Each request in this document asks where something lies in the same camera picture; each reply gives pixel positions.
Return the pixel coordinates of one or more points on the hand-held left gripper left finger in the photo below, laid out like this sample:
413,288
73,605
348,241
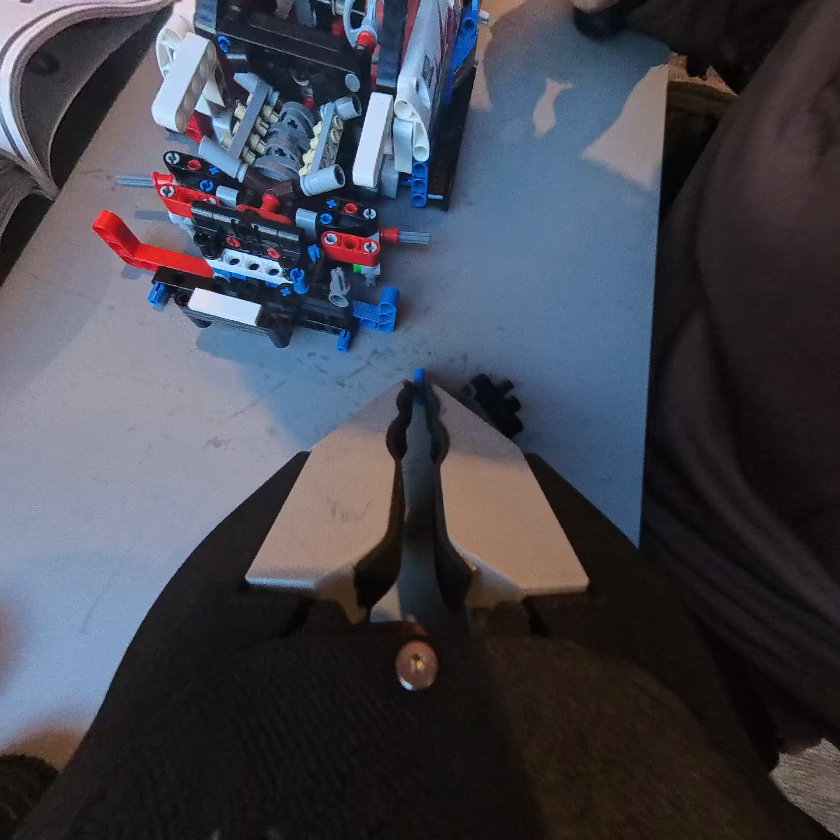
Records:
321,512

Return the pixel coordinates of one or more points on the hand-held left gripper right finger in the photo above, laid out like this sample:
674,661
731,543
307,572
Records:
518,518

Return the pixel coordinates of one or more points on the black angled brick beam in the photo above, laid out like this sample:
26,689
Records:
499,403

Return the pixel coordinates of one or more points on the blue brick connector pin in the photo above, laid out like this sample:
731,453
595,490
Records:
420,387

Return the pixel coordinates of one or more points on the brick model race car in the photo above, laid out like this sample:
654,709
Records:
262,52

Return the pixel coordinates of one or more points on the grey desk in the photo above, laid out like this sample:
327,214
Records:
525,295

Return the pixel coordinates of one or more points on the open instruction booklet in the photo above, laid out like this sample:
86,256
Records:
26,65

